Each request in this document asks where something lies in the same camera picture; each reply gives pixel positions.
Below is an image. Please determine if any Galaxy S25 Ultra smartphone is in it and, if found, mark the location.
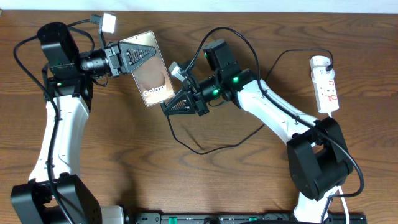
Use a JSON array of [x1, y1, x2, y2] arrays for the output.
[[120, 30, 175, 107]]

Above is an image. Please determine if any black USB charging cable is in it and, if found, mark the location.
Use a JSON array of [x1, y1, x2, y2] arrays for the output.
[[160, 48, 335, 156]]

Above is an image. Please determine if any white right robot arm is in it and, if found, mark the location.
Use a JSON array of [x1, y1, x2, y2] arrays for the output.
[[161, 39, 357, 223]]

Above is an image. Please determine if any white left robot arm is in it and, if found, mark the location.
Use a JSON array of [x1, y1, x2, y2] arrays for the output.
[[11, 22, 158, 223]]

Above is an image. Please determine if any white USB charger adapter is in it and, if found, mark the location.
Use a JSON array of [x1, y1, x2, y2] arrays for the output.
[[310, 55, 335, 83]]

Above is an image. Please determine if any white surge protector power strip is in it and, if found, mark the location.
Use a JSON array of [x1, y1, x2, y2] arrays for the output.
[[311, 67, 339, 114]]

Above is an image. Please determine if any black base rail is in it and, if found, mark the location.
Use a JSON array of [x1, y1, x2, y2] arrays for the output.
[[133, 212, 368, 224]]

